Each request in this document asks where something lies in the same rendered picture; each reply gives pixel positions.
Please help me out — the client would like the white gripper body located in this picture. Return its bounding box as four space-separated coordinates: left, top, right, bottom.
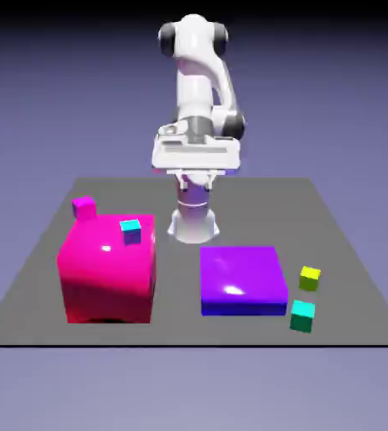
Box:
151 135 242 177

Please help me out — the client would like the small cyan and purple cube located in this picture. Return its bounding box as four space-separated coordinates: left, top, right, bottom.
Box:
119 219 143 246

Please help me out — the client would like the small magenta cube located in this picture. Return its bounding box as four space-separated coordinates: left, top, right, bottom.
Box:
71 195 98 221

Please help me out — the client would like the small yellow cube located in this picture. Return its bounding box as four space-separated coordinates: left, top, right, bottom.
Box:
298 265 322 293

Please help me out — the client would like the small teal cube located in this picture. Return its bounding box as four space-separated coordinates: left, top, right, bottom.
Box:
289 299 316 334

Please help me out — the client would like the large purple box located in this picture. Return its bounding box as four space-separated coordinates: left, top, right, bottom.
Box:
199 246 289 317

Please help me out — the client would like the large pink box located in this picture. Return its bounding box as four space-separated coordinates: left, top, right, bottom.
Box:
56 213 157 325

